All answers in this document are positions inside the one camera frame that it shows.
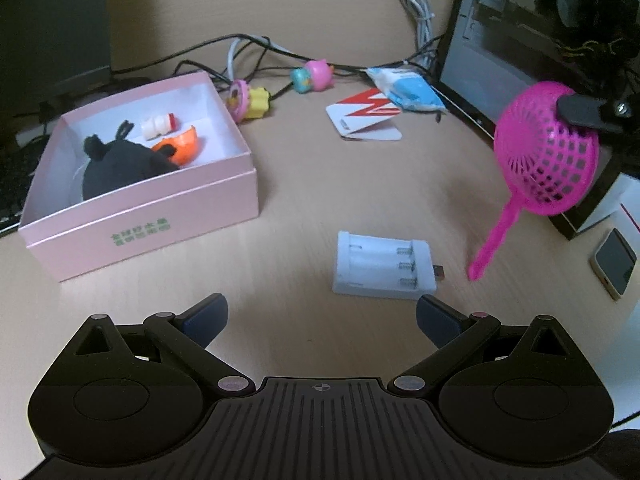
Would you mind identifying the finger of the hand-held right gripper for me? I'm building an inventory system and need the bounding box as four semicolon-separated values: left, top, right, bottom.
556;91;640;135

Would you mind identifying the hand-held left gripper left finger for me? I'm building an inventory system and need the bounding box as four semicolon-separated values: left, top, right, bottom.
47;293;253;393

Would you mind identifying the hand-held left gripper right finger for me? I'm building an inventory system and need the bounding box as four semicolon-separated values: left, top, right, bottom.
387;295;596;393

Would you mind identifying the pink toy strainer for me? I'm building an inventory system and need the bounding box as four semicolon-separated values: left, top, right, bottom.
467;81;601;282

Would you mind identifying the white battery charger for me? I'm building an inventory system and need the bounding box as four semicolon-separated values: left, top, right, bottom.
331;230;447;301

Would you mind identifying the pink cardboard box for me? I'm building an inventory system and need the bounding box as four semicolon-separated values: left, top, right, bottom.
19;71;258;283

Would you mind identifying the black plush toy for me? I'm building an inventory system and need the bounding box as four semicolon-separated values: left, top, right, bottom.
80;120;181;206

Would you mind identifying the orange peel toy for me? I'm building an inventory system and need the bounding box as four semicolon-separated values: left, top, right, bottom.
151;125;199;167

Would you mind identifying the blue and white packet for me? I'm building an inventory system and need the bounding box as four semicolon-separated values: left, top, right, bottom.
366;66;447;112

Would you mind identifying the white toy bottle red cap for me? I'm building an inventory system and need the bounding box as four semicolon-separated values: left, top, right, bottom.
141;113;179;139

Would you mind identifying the red and white card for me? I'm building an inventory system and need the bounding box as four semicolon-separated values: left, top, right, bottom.
326;88;404;142

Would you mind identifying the pink and yellow cake toy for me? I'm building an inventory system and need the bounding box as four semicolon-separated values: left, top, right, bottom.
226;79;273;123

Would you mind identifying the pink bird figure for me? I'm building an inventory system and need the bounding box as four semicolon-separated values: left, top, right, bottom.
291;59;335;95

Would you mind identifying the computer case with glass panel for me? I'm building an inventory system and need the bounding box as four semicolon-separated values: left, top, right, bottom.
437;0;640;241

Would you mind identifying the small gold screen device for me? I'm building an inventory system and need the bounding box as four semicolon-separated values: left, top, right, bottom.
590;227;638;302

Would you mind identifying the black keyboard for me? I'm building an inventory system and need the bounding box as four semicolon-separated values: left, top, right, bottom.
0;125;56;238

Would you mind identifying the black computer monitor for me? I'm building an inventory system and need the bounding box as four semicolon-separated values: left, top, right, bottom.
0;0;113;106

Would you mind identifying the white power plug cable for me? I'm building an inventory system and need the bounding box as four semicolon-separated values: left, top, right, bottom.
400;0;441;68

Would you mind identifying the grey cable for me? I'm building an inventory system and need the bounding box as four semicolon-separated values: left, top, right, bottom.
226;35;301;86

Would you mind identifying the black monitor cable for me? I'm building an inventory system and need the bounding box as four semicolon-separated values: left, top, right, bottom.
111;35;236;78

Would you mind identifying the long black cable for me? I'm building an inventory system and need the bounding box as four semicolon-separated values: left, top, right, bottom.
172;34;446;98

